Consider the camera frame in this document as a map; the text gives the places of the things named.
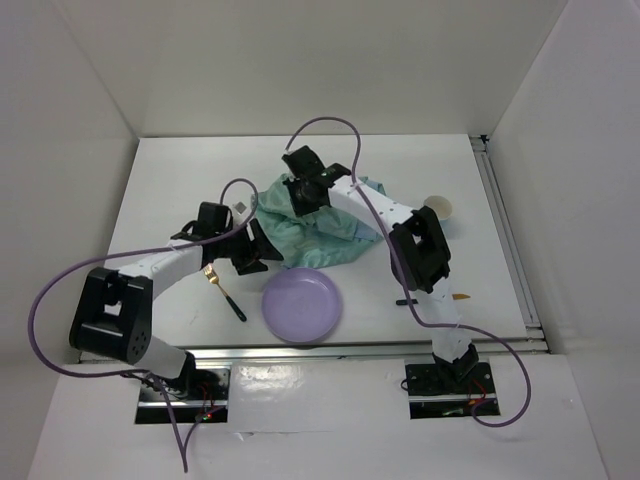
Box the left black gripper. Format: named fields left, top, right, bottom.
left=214, top=217, right=283, bottom=275

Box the teal satin placemat cloth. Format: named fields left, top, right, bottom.
left=256, top=174, right=381, bottom=269

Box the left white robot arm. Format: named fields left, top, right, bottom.
left=69, top=202, right=283, bottom=399

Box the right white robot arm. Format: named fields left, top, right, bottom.
left=283, top=155, right=478, bottom=392

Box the purple plate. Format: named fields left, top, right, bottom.
left=261, top=268, right=343, bottom=344

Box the light blue mug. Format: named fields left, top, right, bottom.
left=423, top=195, right=453, bottom=222

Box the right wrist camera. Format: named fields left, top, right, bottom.
left=282, top=146, right=325, bottom=179

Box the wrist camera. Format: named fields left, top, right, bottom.
left=192, top=202, right=233, bottom=239
left=282, top=146, right=325, bottom=179

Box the gold fork green handle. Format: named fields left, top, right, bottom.
left=203, top=263, right=247, bottom=322

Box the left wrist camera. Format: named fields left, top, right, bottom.
left=192, top=202, right=233, bottom=239

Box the gold knife green handle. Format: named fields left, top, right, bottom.
left=395, top=293, right=471, bottom=306

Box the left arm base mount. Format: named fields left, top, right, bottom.
left=135, top=366, right=231, bottom=425

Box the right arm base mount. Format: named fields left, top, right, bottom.
left=400, top=362, right=500, bottom=420

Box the aluminium frame rail front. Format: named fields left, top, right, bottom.
left=77, top=335, right=551, bottom=365

